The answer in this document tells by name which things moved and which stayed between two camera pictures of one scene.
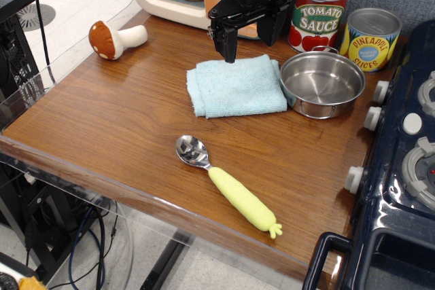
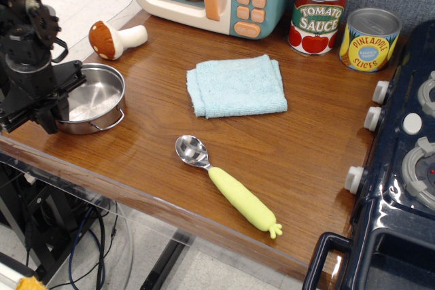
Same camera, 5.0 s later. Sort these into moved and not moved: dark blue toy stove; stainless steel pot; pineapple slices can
Moved: stainless steel pot
Not moved: dark blue toy stove; pineapple slices can
